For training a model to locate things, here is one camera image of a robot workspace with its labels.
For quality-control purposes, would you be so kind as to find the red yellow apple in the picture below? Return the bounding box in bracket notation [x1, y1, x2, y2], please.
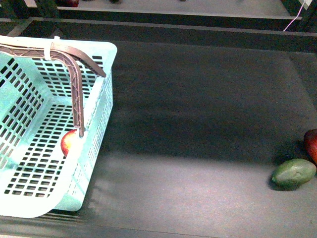
[60, 129, 78, 157]

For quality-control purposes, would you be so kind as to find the light blue plastic shopping basket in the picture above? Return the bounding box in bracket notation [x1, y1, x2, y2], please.
[0, 36, 117, 218]

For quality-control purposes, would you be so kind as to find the brown basket handle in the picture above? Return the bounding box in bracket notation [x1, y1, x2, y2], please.
[0, 36, 106, 137]

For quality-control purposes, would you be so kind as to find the lower right black tray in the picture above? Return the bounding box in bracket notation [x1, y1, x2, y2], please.
[0, 18, 317, 238]

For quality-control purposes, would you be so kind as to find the black tray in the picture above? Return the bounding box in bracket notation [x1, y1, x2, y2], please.
[58, 0, 306, 31]
[0, 18, 317, 238]

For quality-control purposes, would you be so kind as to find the upper right black tray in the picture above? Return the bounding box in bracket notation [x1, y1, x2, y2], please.
[58, 0, 306, 31]

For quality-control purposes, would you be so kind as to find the dark plum front left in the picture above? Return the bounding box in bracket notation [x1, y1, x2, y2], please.
[61, 0, 79, 7]

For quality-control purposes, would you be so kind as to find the green mango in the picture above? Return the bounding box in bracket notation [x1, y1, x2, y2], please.
[271, 159, 317, 188]

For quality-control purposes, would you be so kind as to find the red mango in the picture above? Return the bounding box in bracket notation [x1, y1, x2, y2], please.
[304, 129, 317, 164]

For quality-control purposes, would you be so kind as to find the right black rack post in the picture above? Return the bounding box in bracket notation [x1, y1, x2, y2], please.
[296, 0, 317, 33]

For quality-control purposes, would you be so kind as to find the black metal rack post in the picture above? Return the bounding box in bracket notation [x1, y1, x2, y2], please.
[0, 0, 29, 19]

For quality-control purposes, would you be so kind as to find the white pink cable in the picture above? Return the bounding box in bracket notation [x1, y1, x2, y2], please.
[282, 0, 308, 32]

